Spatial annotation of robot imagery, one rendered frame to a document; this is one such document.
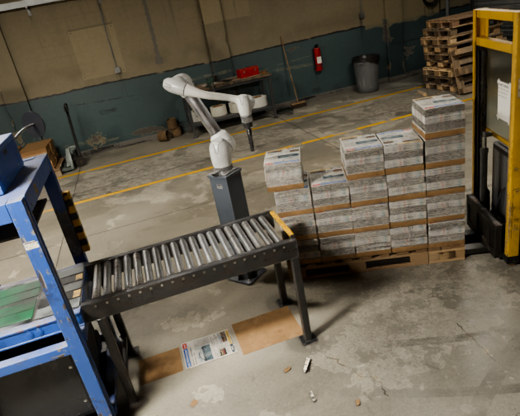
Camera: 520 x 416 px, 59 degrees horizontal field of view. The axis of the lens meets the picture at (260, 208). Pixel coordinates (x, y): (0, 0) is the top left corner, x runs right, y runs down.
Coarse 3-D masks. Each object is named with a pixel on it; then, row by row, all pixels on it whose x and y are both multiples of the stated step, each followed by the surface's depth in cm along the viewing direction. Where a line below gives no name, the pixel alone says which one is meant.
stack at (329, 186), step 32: (288, 192) 362; (320, 192) 362; (352, 192) 360; (384, 192) 358; (416, 192) 357; (288, 224) 373; (320, 224) 372; (352, 224) 371; (384, 224) 369; (320, 256) 384; (384, 256) 381; (416, 256) 380
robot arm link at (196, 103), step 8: (184, 96) 369; (192, 104) 372; (200, 104) 373; (200, 112) 374; (208, 112) 377; (200, 120) 379; (208, 120) 376; (208, 128) 379; (216, 128) 379; (216, 136) 378; (224, 136) 379; (232, 136) 391; (232, 144) 380; (232, 152) 381
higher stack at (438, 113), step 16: (448, 96) 353; (416, 112) 355; (432, 112) 331; (448, 112) 331; (464, 112) 331; (432, 128) 336; (448, 128) 335; (432, 144) 341; (448, 144) 340; (464, 144) 339; (432, 160) 346; (432, 176) 351; (448, 176) 350; (464, 176) 350; (432, 208) 361; (448, 208) 361; (464, 208) 360; (432, 224) 367; (448, 224) 366; (464, 224) 366; (432, 240) 373; (448, 240) 373; (432, 256) 379; (448, 256) 378; (464, 256) 377
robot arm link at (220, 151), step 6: (216, 138) 368; (222, 138) 367; (210, 144) 364; (216, 144) 362; (222, 144) 362; (228, 144) 368; (210, 150) 365; (216, 150) 362; (222, 150) 362; (228, 150) 366; (210, 156) 368; (216, 156) 363; (222, 156) 363; (228, 156) 366; (216, 162) 366; (222, 162) 365; (228, 162) 367
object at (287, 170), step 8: (264, 160) 364; (272, 160) 360; (280, 160) 357; (288, 160) 354; (296, 160) 351; (264, 168) 354; (272, 168) 353; (280, 168) 353; (288, 168) 352; (296, 168) 353; (272, 176) 356; (280, 176) 356; (288, 176) 356; (296, 176) 355; (272, 184) 360; (280, 184) 359; (288, 184) 358
